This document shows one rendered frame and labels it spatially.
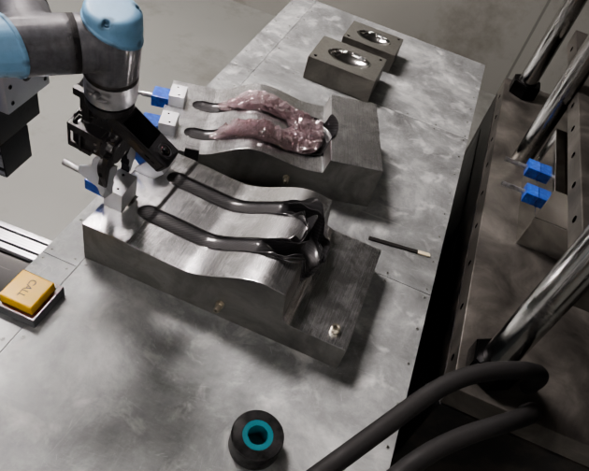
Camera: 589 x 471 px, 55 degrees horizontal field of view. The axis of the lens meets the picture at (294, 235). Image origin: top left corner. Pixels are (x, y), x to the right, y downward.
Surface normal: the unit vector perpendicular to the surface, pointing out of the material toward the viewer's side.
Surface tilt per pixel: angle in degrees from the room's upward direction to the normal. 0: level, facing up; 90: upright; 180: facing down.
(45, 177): 0
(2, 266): 0
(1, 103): 90
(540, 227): 90
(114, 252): 90
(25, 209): 0
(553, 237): 90
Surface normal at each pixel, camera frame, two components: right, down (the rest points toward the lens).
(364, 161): 0.22, -0.67
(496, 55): -0.29, 0.65
